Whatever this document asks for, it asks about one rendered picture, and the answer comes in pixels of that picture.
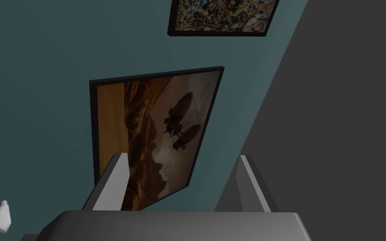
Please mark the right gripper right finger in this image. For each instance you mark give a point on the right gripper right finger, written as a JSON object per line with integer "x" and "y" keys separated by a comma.
{"x": 246, "y": 187}

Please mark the speckled abstract picture black frame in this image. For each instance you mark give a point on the speckled abstract picture black frame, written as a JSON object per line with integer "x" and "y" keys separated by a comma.
{"x": 223, "y": 15}

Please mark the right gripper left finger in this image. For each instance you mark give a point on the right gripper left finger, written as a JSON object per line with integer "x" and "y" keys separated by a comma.
{"x": 112, "y": 187}

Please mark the brown landscape picture black frame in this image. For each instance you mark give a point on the brown landscape picture black frame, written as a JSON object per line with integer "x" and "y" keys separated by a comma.
{"x": 152, "y": 127}

